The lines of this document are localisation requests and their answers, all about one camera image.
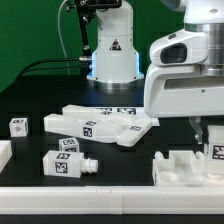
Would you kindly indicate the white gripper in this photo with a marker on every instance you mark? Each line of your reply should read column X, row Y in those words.
column 186, row 76

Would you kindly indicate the white left border block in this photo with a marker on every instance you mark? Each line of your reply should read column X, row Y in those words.
column 5, row 153

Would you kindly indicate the black camera stand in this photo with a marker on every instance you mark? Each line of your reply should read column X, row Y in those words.
column 86, row 10

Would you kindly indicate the small white tagged cube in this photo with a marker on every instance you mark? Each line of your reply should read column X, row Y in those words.
column 69, row 144

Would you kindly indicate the white front border rail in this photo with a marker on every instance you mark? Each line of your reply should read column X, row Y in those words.
column 112, row 200

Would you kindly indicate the white chair back frame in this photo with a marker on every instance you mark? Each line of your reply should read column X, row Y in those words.
column 100, row 131

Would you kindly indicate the white chair seat block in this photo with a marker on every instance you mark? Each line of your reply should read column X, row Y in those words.
column 180, row 168

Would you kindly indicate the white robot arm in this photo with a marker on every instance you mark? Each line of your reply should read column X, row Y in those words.
column 115, row 61

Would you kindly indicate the white flat chair panel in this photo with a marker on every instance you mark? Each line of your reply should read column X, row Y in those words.
column 124, row 115

